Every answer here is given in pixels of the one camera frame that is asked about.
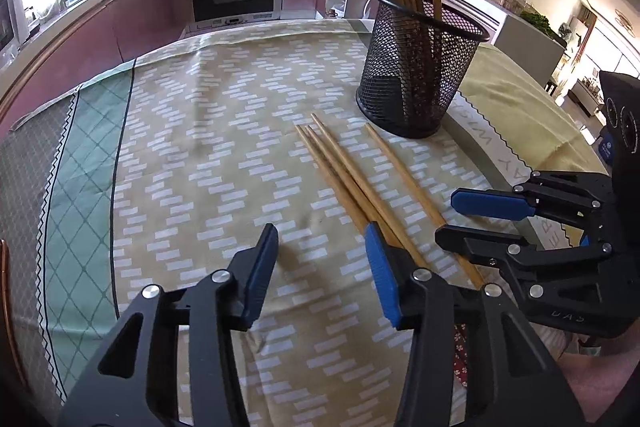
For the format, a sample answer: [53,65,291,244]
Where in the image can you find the white countertop oven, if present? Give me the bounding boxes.
[0,0,27,55]

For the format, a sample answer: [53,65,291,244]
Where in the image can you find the person's right hand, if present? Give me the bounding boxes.
[559,346,634,427]

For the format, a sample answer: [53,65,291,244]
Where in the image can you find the dark phone copper edge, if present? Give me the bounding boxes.
[0,237,30,388]

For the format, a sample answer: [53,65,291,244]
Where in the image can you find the patterned tablecloth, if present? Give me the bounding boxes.
[0,18,616,427]

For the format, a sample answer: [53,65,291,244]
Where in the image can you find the pink base cabinets with sink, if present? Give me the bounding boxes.
[0,0,193,122]

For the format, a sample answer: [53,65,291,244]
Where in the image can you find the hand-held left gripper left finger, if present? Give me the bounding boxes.
[57,223,280,427]

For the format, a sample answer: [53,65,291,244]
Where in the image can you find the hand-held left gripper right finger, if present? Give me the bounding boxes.
[364,222,586,427]

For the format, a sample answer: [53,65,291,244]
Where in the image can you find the green leafy vegetables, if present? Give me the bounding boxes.
[520,9,557,38]

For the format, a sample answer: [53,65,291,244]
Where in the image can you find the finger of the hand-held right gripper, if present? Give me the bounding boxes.
[434,224,615,289]
[450,171,615,229]

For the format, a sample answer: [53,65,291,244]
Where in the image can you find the black wire mesh holder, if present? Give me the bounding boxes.
[356,0,491,140]

